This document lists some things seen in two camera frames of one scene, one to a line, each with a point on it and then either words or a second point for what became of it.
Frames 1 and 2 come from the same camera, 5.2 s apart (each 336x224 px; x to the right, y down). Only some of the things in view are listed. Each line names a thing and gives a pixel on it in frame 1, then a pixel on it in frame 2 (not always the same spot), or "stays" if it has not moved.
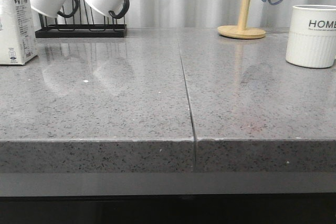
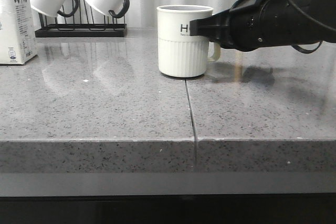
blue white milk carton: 18,43 stays
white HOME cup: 311,36 -> 179,54
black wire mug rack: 80,24 stays
